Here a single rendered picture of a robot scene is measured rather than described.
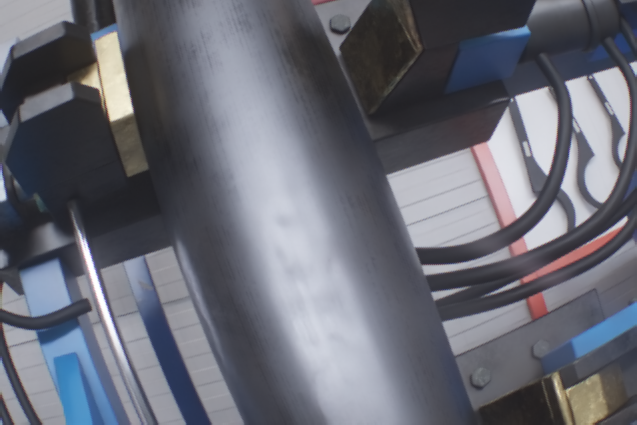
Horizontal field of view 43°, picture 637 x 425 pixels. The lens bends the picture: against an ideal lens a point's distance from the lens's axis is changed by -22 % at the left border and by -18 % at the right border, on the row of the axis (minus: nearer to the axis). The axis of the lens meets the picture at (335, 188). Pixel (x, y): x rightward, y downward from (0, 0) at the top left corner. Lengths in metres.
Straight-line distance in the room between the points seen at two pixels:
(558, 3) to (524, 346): 0.43
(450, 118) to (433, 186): 1.91
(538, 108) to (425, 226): 0.59
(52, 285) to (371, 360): 0.48
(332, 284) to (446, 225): 2.24
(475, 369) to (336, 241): 0.33
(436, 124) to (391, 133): 0.06
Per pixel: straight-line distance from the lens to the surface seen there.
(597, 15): 1.17
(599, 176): 3.21
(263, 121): 0.84
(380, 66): 1.07
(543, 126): 3.20
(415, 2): 0.88
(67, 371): 1.08
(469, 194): 3.08
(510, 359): 1.09
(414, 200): 3.04
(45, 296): 1.12
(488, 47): 1.07
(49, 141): 0.88
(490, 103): 1.17
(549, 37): 1.13
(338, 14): 1.19
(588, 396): 0.79
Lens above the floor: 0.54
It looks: 16 degrees up
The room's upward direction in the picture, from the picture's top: 21 degrees counter-clockwise
